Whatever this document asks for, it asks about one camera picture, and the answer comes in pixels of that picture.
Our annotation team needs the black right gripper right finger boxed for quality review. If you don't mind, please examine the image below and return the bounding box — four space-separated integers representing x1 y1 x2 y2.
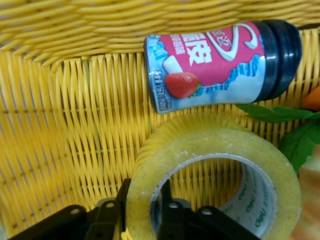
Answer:
159 178 198 240

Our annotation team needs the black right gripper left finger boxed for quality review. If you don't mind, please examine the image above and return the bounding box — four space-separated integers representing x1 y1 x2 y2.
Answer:
86 177 132 240

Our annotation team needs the clear yellowish tape roll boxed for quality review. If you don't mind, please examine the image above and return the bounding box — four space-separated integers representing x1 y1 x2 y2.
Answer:
125 113 302 240

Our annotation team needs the yellow wicker basket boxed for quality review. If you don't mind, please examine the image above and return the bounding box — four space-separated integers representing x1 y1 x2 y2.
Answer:
0 0 320 240

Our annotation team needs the striped toy croissant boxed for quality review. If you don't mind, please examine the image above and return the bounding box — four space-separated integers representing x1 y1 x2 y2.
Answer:
296 159 320 240

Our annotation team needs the orange toy carrot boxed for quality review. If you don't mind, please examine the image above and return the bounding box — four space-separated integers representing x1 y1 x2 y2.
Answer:
234 86 320 173

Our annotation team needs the small dark can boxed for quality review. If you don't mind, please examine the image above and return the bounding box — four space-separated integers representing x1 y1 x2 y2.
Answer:
143 19 303 115

